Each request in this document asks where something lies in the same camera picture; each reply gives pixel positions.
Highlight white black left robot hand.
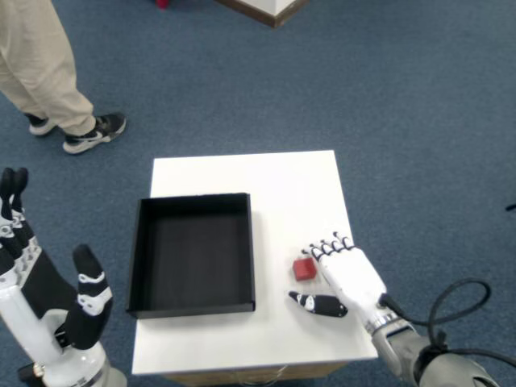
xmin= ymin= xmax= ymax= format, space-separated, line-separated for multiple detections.
xmin=0 ymin=167 xmax=115 ymax=385

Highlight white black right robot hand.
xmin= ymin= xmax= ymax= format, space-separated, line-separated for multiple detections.
xmin=288 ymin=231 xmax=404 ymax=335

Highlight red cube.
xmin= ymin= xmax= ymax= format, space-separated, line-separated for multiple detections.
xmin=293 ymin=257 xmax=319 ymax=282

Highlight black open box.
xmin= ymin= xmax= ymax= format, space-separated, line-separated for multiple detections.
xmin=126 ymin=192 xmax=258 ymax=319

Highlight white table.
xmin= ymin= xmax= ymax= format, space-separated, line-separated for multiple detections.
xmin=131 ymin=150 xmax=380 ymax=382

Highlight clear round container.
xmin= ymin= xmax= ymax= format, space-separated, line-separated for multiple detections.
xmin=237 ymin=364 xmax=289 ymax=385

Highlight black white sneaker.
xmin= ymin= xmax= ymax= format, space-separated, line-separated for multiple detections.
xmin=62 ymin=112 xmax=127 ymax=156
xmin=24 ymin=113 xmax=58 ymax=136

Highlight beige trousers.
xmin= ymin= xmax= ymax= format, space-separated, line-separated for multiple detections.
xmin=0 ymin=0 xmax=98 ymax=136

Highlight white platform with wooden base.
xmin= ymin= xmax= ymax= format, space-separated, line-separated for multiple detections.
xmin=213 ymin=0 xmax=310 ymax=29

